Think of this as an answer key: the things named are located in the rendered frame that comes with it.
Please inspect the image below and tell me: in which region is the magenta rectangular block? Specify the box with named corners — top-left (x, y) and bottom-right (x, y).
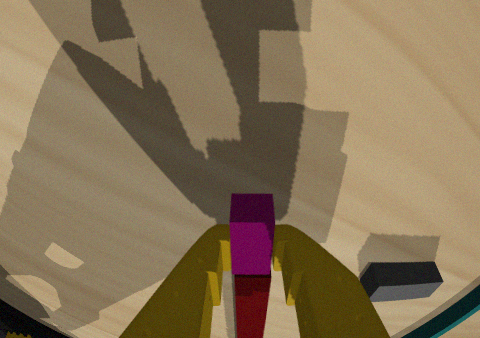
top-left (230, 194), bottom-right (275, 275)

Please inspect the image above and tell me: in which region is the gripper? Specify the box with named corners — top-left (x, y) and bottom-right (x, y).
top-left (119, 224), bottom-right (390, 338)

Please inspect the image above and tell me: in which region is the turquoise rod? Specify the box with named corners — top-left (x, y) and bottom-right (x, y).
top-left (402, 285), bottom-right (480, 338)

